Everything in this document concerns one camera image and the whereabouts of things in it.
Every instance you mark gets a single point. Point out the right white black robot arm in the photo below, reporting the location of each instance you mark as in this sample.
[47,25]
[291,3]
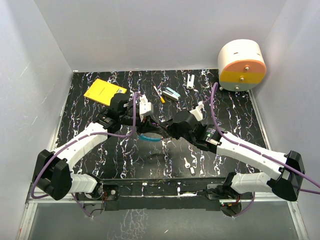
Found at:
[279,173]

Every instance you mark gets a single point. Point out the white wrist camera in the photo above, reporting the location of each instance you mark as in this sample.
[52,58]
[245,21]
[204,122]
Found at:
[197,111]
[145,107]

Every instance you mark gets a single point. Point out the white orange yellow drum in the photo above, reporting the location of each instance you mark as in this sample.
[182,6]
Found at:
[241,66]

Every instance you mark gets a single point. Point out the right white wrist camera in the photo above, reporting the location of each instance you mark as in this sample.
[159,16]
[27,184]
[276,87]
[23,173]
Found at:
[197,111]

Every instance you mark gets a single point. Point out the yellow notepad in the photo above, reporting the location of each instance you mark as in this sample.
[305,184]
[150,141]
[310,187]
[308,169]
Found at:
[102,91]

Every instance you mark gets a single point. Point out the white tagged key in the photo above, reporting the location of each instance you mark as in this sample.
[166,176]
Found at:
[188,166]

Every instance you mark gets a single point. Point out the white orange pen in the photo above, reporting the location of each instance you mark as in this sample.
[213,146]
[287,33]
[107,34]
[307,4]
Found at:
[159,95]

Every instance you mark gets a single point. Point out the teal white stapler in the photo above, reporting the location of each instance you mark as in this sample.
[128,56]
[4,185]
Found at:
[170,93]

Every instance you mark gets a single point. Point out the white plastic clip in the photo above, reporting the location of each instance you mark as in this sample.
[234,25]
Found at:
[190,81]

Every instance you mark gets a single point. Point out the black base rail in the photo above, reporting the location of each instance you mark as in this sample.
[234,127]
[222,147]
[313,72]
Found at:
[164,193]

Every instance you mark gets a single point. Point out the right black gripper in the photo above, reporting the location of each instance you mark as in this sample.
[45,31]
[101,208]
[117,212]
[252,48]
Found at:
[169,127]

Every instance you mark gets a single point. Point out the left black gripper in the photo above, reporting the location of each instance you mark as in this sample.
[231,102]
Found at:
[148,124]

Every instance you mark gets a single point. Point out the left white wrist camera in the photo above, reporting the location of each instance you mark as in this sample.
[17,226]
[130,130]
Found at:
[145,107]

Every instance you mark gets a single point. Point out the blue organizer handle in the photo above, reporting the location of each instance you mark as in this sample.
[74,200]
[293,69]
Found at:
[149,139]

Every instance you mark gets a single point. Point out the metal key organizer with rings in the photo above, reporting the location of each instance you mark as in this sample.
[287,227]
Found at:
[153,135]

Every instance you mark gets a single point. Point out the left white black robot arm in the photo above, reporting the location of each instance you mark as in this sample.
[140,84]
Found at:
[52,173]

